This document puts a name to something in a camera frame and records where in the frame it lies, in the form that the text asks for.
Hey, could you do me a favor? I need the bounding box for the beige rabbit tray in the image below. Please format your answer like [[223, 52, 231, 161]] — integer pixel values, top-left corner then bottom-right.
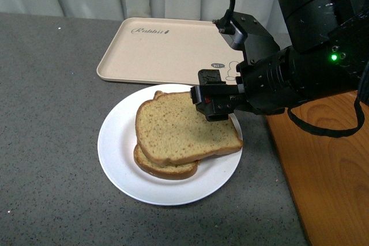
[[96, 17, 243, 85]]

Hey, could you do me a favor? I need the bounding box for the brown wooden tray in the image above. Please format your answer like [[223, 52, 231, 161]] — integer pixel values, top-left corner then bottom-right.
[[265, 90, 369, 246]]

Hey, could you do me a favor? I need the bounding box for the bread slice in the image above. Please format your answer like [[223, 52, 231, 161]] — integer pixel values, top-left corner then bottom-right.
[[133, 145, 199, 180], [135, 92, 243, 166]]

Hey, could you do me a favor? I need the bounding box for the white round plate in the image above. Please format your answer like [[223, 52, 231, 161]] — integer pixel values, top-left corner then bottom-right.
[[97, 84, 242, 206]]

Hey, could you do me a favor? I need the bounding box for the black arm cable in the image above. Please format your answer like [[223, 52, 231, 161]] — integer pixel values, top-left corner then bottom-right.
[[287, 55, 369, 138]]

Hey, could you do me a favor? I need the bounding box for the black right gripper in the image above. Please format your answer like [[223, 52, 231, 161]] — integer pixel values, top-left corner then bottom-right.
[[190, 47, 291, 122]]

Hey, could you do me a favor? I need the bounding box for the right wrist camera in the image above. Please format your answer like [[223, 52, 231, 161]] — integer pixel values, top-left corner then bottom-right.
[[212, 11, 280, 65]]

